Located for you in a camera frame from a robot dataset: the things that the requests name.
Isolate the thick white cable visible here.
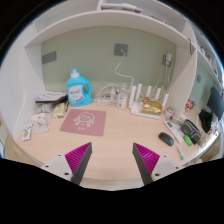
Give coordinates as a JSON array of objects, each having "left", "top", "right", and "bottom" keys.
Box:
[{"left": 114, "top": 49, "right": 135, "bottom": 90}]

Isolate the small white sachet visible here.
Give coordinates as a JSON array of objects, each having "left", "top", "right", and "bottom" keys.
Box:
[{"left": 21, "top": 122, "right": 34, "bottom": 142}]

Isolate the red and white small container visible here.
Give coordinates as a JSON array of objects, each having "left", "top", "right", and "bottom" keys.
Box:
[{"left": 185, "top": 98, "right": 197, "bottom": 111}]

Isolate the pink printed mouse pad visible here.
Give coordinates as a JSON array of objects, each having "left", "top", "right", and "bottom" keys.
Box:
[{"left": 59, "top": 108, "right": 107, "bottom": 137}]

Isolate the blue detergent bottle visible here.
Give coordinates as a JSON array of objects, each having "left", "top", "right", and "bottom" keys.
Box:
[{"left": 65, "top": 68, "right": 93, "bottom": 108}]

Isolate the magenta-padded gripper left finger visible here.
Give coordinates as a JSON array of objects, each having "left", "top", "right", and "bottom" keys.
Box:
[{"left": 41, "top": 141, "right": 93, "bottom": 186}]

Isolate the white remote control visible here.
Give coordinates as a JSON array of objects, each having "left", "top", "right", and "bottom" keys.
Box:
[{"left": 163, "top": 120, "right": 184, "bottom": 144}]

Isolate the small jar with silver lid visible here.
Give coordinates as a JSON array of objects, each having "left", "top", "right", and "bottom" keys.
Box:
[{"left": 165, "top": 106, "right": 176, "bottom": 121}]

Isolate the clear bag with grey contents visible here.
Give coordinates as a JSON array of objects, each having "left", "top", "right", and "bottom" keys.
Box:
[{"left": 34, "top": 103, "right": 54, "bottom": 114}]

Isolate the grey blank wall plate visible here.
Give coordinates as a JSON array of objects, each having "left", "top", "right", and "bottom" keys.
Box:
[{"left": 41, "top": 50, "right": 57, "bottom": 65}]

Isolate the white router with antennas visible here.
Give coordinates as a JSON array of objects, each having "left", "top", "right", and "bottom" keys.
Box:
[{"left": 128, "top": 83, "right": 170, "bottom": 120}]

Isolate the black monitor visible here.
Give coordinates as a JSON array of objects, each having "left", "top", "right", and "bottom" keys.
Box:
[{"left": 205, "top": 85, "right": 224, "bottom": 121}]

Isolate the white power strip with cables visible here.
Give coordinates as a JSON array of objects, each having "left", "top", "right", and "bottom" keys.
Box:
[{"left": 94, "top": 83, "right": 118, "bottom": 106}]

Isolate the clear plastic bottle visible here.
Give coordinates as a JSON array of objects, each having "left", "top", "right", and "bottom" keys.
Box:
[{"left": 116, "top": 83, "right": 129, "bottom": 110}]

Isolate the grey pouch with green trim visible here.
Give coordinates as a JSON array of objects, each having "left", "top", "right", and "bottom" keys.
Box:
[{"left": 180, "top": 119, "right": 203, "bottom": 145}]

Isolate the grey wall socket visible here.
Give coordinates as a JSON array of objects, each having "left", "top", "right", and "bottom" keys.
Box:
[{"left": 113, "top": 43, "right": 129, "bottom": 57}]

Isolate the black bag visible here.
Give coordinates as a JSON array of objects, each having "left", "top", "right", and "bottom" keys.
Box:
[{"left": 198, "top": 109, "right": 214, "bottom": 134}]

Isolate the white charger in wall socket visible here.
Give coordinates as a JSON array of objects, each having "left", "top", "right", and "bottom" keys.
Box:
[{"left": 162, "top": 51, "right": 174, "bottom": 67}]

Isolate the black computer mouse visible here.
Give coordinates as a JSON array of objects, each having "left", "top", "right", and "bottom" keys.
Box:
[{"left": 158, "top": 131, "right": 175, "bottom": 147}]

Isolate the gold foil snack bag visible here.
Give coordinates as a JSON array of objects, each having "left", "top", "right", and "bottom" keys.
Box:
[{"left": 139, "top": 96, "right": 163, "bottom": 116}]

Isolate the green and white marker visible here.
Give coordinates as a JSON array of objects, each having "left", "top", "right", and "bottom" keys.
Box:
[{"left": 176, "top": 145, "right": 185, "bottom": 161}]

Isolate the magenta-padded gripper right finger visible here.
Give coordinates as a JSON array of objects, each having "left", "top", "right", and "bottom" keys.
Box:
[{"left": 132, "top": 142, "right": 183, "bottom": 186}]

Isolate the thin white charger cable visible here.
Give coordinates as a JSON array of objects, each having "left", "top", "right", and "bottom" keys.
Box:
[{"left": 151, "top": 63, "right": 173, "bottom": 98}]

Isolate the white shelf unit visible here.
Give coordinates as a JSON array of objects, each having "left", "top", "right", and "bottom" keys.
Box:
[{"left": 0, "top": 0, "right": 224, "bottom": 131}]

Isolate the small green box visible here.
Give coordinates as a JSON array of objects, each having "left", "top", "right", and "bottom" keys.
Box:
[{"left": 182, "top": 134, "right": 194, "bottom": 147}]

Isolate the pale yellow paper packet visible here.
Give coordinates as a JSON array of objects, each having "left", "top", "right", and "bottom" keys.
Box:
[{"left": 53, "top": 102, "right": 66, "bottom": 119}]

